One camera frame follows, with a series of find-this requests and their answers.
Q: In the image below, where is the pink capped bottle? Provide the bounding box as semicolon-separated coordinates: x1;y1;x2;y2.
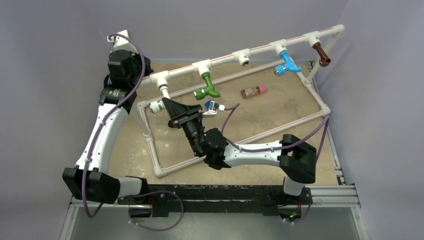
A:
240;84;267;99

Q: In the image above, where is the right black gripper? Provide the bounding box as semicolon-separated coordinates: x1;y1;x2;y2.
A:
161;98;204;156

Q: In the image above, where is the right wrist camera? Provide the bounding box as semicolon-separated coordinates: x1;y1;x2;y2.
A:
202;100;226;118

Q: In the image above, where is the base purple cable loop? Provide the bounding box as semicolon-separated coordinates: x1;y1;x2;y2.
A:
127;190;185;232

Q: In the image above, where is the brown water faucet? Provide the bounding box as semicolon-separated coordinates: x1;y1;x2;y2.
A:
312;42;332;67

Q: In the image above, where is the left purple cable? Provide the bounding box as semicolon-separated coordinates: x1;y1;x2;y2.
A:
81;32;147;219

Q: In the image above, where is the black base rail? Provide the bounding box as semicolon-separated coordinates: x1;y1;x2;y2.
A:
117;184;313;219

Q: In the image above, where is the blue water faucet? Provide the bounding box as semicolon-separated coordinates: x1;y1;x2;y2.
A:
273;50;301;77

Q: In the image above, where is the white water faucet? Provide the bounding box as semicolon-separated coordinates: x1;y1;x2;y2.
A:
149;85;170;114

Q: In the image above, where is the green water faucet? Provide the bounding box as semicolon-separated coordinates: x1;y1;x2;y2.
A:
193;72;221;101

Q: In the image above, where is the white pvc pipe frame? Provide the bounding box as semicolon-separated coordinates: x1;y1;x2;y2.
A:
130;23;345;179

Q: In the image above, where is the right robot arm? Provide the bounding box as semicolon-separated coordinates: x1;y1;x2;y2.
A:
161;97;327;204

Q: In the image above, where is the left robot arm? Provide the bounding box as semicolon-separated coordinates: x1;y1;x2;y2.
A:
62;50;152;205

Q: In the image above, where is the blue cube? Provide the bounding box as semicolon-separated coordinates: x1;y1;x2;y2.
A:
204;100;214;110

